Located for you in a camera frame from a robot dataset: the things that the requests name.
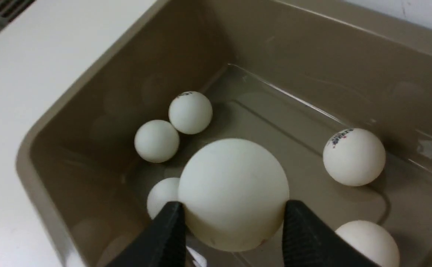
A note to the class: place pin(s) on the tan plastic storage bin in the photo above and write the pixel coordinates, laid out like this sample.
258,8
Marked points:
286,74

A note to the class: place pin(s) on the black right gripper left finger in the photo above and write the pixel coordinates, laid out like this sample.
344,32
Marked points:
161,244

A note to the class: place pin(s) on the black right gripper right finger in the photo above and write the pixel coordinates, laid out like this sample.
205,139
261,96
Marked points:
308,242

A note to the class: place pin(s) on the white ball with red logo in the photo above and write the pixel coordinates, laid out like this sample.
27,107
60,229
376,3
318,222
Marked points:
156,141

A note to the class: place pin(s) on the white ball with black mark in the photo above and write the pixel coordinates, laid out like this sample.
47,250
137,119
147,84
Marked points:
190,112

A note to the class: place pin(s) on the white plain ping-pong ball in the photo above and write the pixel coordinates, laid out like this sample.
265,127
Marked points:
164,191

